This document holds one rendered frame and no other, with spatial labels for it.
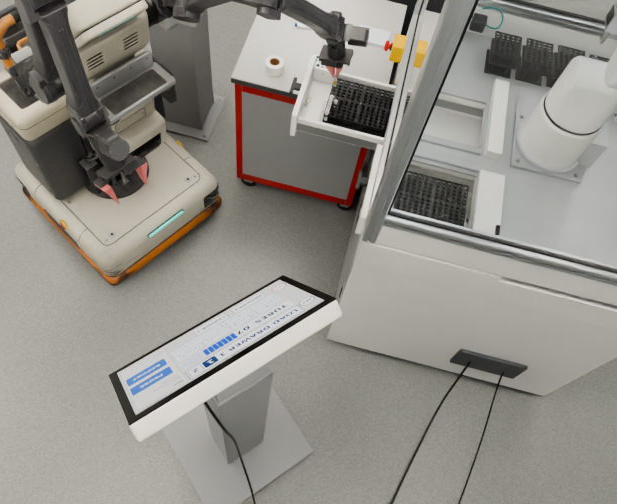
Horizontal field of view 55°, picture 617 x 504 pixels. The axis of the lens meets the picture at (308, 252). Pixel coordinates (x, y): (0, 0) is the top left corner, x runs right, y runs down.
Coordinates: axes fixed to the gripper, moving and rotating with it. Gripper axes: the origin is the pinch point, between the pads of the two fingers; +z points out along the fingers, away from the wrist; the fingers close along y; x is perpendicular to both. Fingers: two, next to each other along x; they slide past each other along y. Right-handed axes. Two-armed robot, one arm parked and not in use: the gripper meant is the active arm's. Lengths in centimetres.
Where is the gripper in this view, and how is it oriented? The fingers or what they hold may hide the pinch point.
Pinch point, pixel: (335, 75)
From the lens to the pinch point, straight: 205.0
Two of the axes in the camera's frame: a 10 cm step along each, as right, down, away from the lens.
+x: 2.6, -8.5, 4.6
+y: 9.6, 2.2, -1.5
